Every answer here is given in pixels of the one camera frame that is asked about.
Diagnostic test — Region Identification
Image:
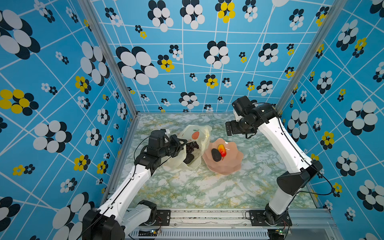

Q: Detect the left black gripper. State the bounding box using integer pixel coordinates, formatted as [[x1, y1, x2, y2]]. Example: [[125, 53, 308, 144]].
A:
[[158, 134, 187, 159]]

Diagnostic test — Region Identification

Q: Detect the cream printed plastic bag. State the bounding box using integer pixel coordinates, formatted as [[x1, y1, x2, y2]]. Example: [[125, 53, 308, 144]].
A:
[[163, 125, 212, 170]]

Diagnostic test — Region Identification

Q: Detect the yellow red mango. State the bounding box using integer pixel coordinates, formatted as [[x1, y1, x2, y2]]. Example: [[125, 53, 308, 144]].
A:
[[217, 144, 227, 158]]

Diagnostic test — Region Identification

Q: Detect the pink scalloped fruit bowl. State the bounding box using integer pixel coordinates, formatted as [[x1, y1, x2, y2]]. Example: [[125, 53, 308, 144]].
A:
[[203, 138, 244, 175]]

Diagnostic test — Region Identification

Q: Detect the dark avocado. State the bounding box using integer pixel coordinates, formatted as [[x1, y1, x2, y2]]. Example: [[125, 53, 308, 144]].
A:
[[211, 149, 222, 162], [183, 154, 195, 165]]

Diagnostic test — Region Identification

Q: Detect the purple grape bunch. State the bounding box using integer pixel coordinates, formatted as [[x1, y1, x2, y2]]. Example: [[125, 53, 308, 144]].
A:
[[186, 142, 200, 154]]

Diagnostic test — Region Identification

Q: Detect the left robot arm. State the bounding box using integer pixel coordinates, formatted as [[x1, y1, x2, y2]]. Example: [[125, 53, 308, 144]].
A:
[[78, 129, 188, 240]]

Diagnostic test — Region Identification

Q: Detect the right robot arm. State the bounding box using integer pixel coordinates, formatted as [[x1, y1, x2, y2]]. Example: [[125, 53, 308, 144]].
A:
[[226, 96, 323, 226]]

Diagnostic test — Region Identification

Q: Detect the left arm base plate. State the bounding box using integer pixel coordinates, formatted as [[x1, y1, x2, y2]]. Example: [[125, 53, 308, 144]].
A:
[[142, 210, 171, 227]]

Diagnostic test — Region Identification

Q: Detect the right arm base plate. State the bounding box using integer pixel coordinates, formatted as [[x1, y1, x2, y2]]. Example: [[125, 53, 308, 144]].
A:
[[245, 210, 293, 227]]

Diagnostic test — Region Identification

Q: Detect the aluminium front rail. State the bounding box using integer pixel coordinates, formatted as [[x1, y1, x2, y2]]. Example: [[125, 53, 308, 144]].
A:
[[124, 209, 342, 240]]

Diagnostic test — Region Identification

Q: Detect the right aluminium corner post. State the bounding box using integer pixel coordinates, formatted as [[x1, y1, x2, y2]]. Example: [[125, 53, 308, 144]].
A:
[[276, 0, 347, 113]]

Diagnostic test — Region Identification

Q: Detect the aluminium corner post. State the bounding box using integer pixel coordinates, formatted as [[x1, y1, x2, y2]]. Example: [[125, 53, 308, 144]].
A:
[[276, 0, 347, 113], [78, 0, 138, 117]]

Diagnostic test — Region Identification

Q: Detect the left aluminium corner post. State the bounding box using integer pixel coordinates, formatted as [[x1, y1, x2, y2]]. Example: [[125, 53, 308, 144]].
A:
[[78, 0, 138, 117]]

